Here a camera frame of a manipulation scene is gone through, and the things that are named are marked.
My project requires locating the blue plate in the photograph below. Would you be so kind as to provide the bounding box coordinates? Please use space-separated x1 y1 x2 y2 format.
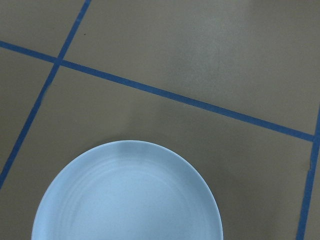
31 140 224 240

